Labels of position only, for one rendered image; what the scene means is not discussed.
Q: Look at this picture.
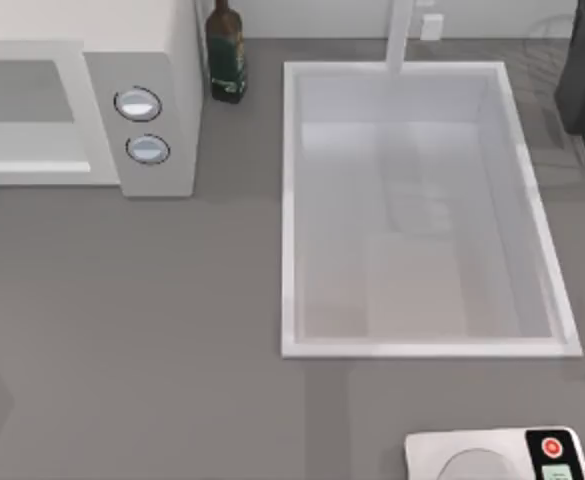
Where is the white sink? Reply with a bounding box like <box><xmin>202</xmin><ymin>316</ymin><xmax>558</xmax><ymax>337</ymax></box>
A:
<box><xmin>279</xmin><ymin>60</ymin><xmax>584</xmax><ymax>359</ymax></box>

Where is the round silver microwave knob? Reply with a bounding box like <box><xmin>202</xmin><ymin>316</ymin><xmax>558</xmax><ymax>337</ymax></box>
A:
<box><xmin>124</xmin><ymin>133</ymin><xmax>172</xmax><ymax>165</ymax></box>
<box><xmin>113</xmin><ymin>85</ymin><xmax>164</xmax><ymax>123</ymax></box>

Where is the dark green bottle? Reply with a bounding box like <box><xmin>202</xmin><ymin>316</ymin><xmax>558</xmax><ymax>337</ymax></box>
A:
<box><xmin>205</xmin><ymin>0</ymin><xmax>249</xmax><ymax>105</ymax></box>

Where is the tall white tap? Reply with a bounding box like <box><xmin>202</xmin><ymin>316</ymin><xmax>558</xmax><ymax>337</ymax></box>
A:
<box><xmin>384</xmin><ymin>0</ymin><xmax>415</xmax><ymax>77</ymax></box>

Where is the pale microwave oven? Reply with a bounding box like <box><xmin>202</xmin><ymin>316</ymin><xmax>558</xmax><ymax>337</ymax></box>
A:
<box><xmin>0</xmin><ymin>0</ymin><xmax>206</xmax><ymax>200</ymax></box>

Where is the white kitchen scale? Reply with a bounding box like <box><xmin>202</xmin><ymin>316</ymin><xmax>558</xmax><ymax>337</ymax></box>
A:
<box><xmin>403</xmin><ymin>425</ymin><xmax>585</xmax><ymax>480</ymax></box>

